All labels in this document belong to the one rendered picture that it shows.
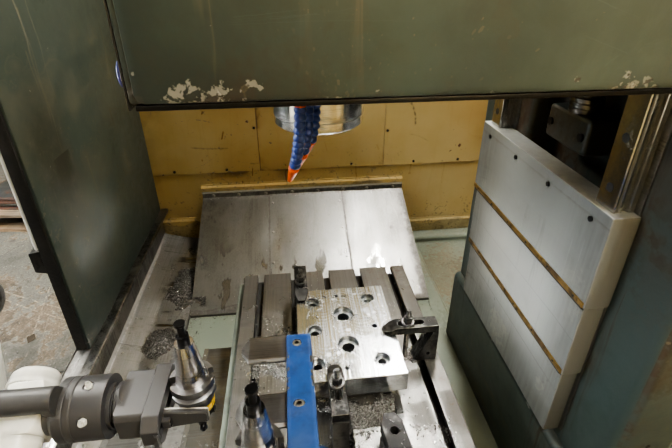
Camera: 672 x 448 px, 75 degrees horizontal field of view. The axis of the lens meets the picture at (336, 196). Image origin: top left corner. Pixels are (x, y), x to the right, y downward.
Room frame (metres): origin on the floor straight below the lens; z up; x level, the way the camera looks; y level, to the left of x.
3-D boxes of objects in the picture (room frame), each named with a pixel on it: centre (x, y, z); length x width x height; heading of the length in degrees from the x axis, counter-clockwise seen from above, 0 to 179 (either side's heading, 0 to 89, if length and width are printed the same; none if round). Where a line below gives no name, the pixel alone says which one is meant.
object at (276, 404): (0.39, 0.10, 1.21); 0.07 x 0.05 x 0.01; 96
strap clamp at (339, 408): (0.60, 0.00, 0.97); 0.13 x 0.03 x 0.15; 6
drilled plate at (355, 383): (0.78, -0.02, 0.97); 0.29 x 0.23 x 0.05; 6
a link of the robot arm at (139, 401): (0.43, 0.31, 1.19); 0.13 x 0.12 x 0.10; 6
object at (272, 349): (0.50, 0.11, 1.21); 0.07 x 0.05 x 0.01; 96
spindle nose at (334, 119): (0.75, 0.03, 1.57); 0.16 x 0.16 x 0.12
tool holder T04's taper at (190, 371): (0.44, 0.21, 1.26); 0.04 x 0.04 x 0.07
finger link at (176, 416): (0.40, 0.21, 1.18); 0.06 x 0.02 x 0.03; 96
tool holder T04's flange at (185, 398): (0.44, 0.21, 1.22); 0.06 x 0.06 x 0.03
